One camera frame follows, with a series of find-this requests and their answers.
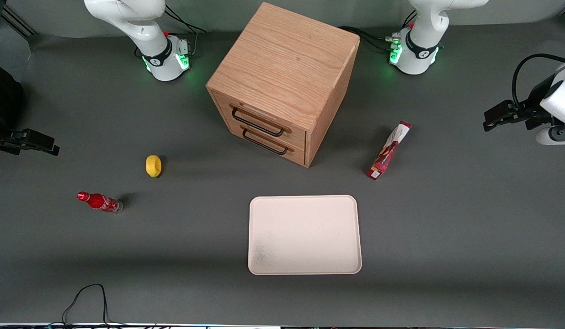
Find red cookie box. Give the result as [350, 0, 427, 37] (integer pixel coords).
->
[366, 121, 412, 180]

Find beige plastic tray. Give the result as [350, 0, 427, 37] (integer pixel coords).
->
[248, 195, 362, 276]

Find red cola bottle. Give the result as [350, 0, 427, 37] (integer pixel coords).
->
[77, 191, 123, 214]

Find yellow lemon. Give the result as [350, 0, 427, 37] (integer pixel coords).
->
[145, 155, 162, 178]

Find wooden drawer cabinet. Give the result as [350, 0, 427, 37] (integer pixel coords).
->
[206, 2, 361, 168]

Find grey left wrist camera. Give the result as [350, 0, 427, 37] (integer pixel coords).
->
[536, 126, 565, 146]

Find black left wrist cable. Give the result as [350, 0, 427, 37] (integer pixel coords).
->
[512, 53, 565, 110]

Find black left arm base cables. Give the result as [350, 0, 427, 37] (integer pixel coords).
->
[340, 9, 418, 52]

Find black arm base cables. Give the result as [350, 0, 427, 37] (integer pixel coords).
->
[340, 9, 418, 52]
[164, 5, 208, 59]

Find black cable loop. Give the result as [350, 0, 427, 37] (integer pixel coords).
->
[47, 283, 128, 328]

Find black right arm base cables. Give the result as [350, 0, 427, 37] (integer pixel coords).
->
[164, 5, 208, 59]

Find wooden drawer with black handle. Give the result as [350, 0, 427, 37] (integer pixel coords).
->
[221, 114, 307, 166]
[212, 90, 307, 151]

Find black metal drawer handle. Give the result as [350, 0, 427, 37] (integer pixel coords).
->
[229, 104, 292, 138]
[240, 124, 294, 156]

